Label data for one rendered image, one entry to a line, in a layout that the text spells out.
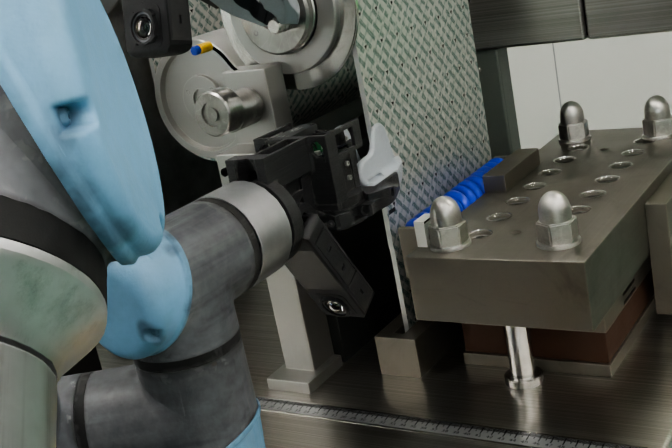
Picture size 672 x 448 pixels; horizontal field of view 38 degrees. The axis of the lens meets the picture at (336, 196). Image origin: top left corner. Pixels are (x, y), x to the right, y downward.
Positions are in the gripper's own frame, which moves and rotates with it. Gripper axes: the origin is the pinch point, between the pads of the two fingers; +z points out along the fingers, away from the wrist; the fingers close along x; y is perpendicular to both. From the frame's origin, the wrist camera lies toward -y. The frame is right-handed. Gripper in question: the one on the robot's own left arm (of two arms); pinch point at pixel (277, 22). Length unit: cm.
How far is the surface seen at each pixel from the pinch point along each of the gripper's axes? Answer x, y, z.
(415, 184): -4.5, -7.0, 19.8
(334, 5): -3.8, 2.5, 2.3
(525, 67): 91, 130, 244
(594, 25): -14.8, 17.0, 33.8
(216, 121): 5.2, -8.4, 1.2
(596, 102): 66, 118, 253
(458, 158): -4.5, -1.1, 27.4
